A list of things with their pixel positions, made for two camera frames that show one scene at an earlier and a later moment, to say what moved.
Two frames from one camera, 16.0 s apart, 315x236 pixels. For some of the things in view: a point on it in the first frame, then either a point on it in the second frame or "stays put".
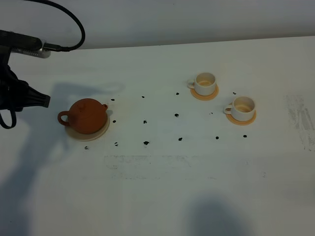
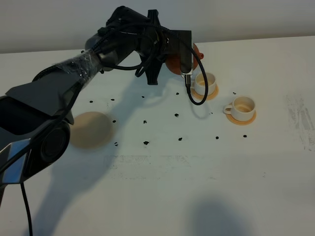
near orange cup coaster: (233, 120) stays put
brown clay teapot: (86, 116) → (173, 61)
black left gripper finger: (34, 98) → (152, 72)
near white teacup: (242, 108) stays put
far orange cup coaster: (204, 98) stays put
